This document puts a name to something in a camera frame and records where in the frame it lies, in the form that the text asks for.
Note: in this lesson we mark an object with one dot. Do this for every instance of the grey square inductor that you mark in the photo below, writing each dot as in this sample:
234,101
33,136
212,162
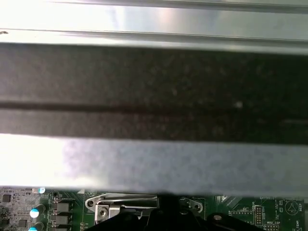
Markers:
65,219
65,207

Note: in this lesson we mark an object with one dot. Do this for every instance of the blue top capacitor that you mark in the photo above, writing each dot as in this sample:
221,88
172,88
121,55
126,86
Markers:
34,213
36,227
42,190

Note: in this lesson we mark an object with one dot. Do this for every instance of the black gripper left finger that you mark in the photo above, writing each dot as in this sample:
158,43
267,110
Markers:
125,223

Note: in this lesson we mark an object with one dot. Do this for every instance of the black pin header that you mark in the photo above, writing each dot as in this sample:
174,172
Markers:
258,214

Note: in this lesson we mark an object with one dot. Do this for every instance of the metal socket cover frame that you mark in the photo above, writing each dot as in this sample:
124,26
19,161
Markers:
114,214

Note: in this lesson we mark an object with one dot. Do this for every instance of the green motherboard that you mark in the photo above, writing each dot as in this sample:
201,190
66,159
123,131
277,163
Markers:
269,209

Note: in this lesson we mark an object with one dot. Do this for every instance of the CPU socket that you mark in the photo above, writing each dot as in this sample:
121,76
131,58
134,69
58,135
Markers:
99,217

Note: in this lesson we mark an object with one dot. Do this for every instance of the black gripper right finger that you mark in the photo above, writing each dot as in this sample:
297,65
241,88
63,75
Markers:
192,223

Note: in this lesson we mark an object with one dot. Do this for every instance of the black open PC case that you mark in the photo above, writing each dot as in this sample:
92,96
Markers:
154,84

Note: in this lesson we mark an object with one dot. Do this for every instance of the black square chip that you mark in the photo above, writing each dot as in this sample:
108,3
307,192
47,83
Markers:
6,198

